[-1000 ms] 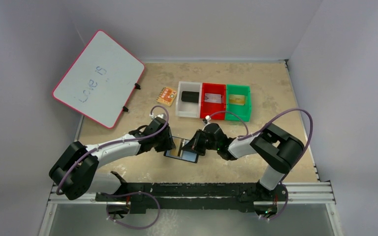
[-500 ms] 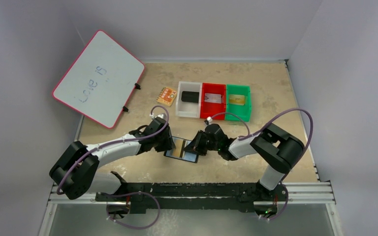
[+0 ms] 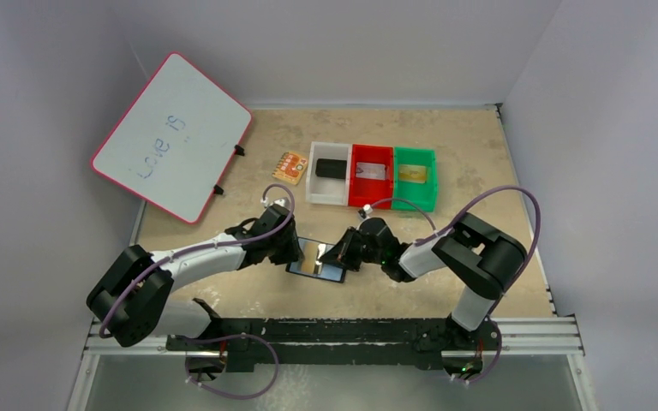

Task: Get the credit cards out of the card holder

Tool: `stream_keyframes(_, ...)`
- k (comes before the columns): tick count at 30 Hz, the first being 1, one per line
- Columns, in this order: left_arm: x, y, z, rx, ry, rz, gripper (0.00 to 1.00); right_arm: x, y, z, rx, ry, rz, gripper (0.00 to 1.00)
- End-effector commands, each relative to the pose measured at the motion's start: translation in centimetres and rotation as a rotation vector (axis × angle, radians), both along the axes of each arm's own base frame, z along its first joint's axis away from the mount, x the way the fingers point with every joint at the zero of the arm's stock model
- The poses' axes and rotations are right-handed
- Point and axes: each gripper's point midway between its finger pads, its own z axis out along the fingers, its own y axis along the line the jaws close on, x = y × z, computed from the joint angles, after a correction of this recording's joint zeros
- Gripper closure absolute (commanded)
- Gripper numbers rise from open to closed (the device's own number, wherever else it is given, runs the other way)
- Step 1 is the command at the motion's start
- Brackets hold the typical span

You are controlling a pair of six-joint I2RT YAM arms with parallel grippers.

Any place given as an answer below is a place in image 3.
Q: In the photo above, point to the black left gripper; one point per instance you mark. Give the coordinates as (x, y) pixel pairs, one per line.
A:
(293, 253)

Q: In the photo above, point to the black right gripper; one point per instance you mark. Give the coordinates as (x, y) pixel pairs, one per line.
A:
(347, 247)

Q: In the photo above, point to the black leather card holder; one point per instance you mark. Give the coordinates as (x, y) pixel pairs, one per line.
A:
(329, 273)

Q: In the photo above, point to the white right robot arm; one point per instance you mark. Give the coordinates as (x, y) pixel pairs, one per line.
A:
(484, 258)

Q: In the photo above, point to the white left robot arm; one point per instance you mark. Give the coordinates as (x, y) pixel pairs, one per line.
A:
(131, 300)

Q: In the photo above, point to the clear card in red bin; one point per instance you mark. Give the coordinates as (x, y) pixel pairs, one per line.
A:
(371, 171)

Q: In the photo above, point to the gold card in green bin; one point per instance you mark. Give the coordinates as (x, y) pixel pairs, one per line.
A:
(412, 173)

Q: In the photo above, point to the orange card pack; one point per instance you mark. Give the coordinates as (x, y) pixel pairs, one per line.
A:
(290, 167)

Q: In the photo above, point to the white plastic bin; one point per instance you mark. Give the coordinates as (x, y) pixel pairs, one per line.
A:
(328, 190)

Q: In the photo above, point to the red plastic bin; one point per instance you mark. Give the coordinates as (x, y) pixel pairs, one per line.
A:
(363, 190)

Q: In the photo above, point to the green plastic bin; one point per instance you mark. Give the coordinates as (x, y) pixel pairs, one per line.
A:
(422, 195)

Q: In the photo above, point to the black object in white bin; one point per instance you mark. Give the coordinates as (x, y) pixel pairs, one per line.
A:
(330, 168)

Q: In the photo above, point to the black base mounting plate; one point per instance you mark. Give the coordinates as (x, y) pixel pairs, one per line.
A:
(427, 344)

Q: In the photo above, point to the pink framed whiteboard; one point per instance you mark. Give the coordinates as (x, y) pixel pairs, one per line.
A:
(175, 141)

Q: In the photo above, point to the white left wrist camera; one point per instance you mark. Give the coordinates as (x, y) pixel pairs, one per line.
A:
(281, 202)

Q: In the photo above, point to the aluminium rail frame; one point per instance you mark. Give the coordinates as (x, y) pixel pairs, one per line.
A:
(536, 368)

